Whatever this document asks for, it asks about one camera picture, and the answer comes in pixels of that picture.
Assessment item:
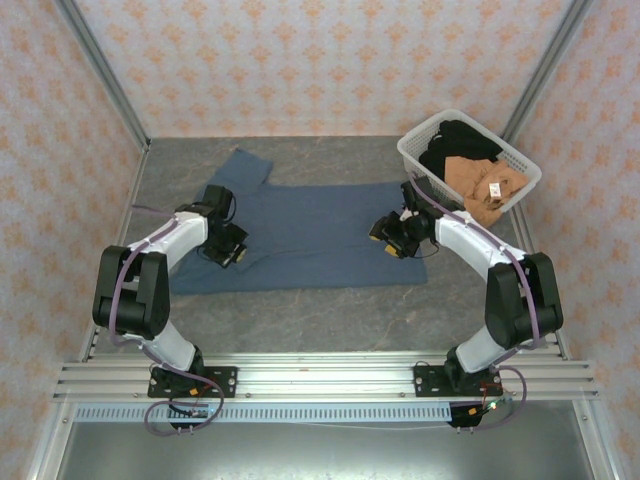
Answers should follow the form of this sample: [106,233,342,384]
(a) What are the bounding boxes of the blue t-shirt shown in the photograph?
[169,148,429,297]

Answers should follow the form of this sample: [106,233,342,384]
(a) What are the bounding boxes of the tan t-shirt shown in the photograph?
[444,155,530,228]

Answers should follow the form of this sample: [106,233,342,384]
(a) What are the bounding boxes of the white plastic laundry basket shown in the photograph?
[397,108,543,214]

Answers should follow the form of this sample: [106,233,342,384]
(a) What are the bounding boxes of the black t-shirt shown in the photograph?
[418,119,505,180]

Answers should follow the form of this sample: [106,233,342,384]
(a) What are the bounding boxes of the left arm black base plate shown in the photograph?
[147,366,239,400]

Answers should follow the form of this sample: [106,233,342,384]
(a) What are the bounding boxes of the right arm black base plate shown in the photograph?
[413,363,504,399]

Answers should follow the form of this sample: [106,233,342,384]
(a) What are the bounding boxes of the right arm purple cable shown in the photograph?
[408,177,549,432]

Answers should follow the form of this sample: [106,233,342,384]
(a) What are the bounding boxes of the aluminium mounting rail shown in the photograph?
[52,351,601,402]

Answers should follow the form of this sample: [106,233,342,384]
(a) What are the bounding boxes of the slotted grey cable duct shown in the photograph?
[74,403,454,424]

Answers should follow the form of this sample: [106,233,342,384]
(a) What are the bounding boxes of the aluminium corner post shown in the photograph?
[52,0,152,152]
[499,0,595,144]

